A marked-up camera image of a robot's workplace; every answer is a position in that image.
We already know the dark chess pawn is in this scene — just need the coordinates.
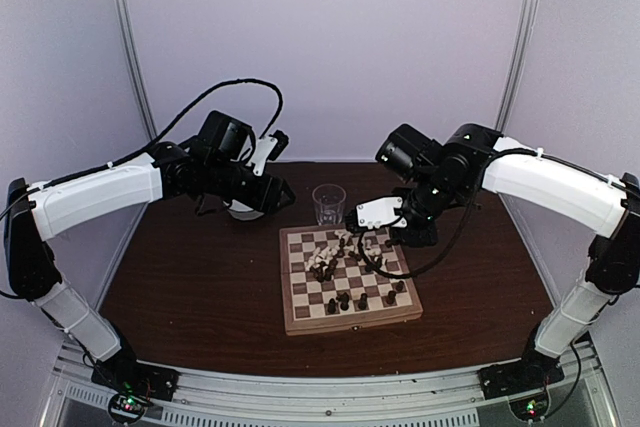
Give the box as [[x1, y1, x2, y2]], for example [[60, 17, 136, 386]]
[[386, 290, 396, 305]]

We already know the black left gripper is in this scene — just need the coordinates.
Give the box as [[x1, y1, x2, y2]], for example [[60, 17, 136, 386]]
[[204, 158, 296, 215]]

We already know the pile of dark chess pieces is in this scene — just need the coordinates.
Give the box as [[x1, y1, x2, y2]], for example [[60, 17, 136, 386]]
[[305, 258, 376, 284]]

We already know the wooden chess board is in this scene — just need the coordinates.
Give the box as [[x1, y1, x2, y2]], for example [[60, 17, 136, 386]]
[[279, 225, 423, 336]]

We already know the clear drinking glass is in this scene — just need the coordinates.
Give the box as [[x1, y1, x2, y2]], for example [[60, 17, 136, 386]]
[[312, 184, 346, 225]]

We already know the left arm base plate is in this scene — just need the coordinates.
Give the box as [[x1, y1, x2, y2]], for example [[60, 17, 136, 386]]
[[91, 364, 180, 401]]

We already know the aluminium frame post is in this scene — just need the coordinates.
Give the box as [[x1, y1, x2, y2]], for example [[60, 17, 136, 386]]
[[114, 0, 158, 147], [494, 0, 540, 134]]

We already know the aluminium frame post left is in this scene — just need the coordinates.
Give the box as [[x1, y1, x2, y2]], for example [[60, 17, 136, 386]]
[[114, 0, 158, 147]]

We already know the aluminium frame post right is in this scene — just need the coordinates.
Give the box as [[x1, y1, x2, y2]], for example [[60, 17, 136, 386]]
[[494, 0, 540, 134]]

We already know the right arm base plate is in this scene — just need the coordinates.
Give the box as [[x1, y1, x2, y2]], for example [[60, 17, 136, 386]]
[[478, 360, 565, 400]]

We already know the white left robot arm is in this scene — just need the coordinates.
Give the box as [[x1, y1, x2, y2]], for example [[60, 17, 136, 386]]
[[1, 111, 295, 391]]

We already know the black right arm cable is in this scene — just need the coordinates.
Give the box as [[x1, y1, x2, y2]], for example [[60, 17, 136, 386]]
[[354, 196, 481, 279]]

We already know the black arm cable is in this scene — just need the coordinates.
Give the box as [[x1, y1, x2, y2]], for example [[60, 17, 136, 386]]
[[0, 79, 284, 298], [354, 196, 481, 279]]

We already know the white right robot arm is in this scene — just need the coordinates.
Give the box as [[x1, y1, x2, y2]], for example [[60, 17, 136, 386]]
[[358, 123, 639, 389]]

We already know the aluminium front rail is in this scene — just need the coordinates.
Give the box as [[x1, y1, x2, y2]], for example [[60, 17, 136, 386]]
[[35, 341, 621, 426]]

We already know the white scalloped bowl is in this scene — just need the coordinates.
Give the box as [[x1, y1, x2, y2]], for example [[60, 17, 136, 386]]
[[228, 203, 264, 222]]

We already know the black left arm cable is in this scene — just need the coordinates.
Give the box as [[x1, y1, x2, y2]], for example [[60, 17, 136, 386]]
[[0, 79, 284, 298]]

